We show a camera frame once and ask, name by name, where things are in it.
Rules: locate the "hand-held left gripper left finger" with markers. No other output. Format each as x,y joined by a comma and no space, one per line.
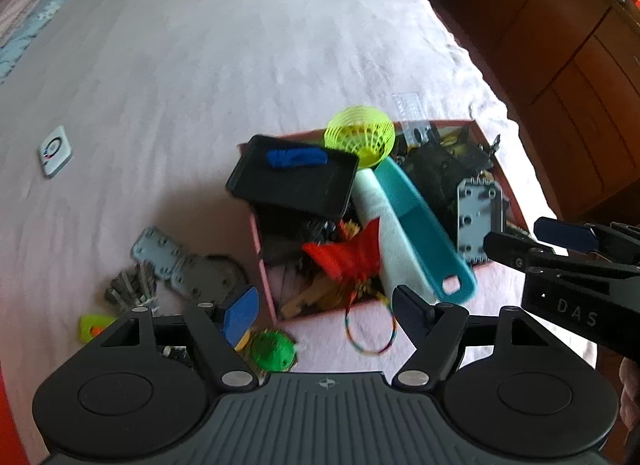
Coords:
240,312

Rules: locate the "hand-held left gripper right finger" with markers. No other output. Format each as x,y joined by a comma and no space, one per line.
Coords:
412,315

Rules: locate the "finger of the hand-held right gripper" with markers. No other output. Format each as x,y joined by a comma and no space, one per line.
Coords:
505,247
560,232

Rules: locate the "grey metal plate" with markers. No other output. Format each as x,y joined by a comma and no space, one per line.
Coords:
475,225

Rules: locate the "pink cardboard box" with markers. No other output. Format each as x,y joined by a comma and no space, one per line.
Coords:
264,272

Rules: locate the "green spinning top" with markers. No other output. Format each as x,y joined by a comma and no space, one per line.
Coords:
272,350

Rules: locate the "white tube bottle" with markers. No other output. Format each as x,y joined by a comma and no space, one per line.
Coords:
395,255

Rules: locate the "red dress doll figurine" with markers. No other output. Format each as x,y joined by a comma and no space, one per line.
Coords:
350,255

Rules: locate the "green and orange toy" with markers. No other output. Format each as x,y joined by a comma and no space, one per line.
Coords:
95,327

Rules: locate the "person's right hand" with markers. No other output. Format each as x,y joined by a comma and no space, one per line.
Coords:
631,395

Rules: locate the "dark grey plastic plate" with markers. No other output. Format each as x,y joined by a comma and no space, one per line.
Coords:
210,275

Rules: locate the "teal plastic scoop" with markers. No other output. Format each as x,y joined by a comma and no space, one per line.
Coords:
420,225

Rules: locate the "dark translucent case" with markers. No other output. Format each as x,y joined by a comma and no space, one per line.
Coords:
435,170

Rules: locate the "grey feather shuttlecock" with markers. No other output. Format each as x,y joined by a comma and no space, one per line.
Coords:
130,287

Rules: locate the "black plastic tray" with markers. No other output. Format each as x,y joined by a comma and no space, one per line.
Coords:
300,185

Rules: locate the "clear plastic ruler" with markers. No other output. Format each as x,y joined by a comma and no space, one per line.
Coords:
412,115

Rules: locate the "yellow plastic shuttlecock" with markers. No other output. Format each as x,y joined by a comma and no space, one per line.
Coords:
360,132

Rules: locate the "brown wooden wardrobe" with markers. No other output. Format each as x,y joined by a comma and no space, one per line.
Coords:
550,45

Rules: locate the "white square device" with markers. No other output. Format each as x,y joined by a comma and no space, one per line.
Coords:
55,151

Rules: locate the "orange board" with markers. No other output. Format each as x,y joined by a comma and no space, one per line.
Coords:
7,420

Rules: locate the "light blue blanket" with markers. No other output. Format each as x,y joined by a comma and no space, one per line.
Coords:
30,40

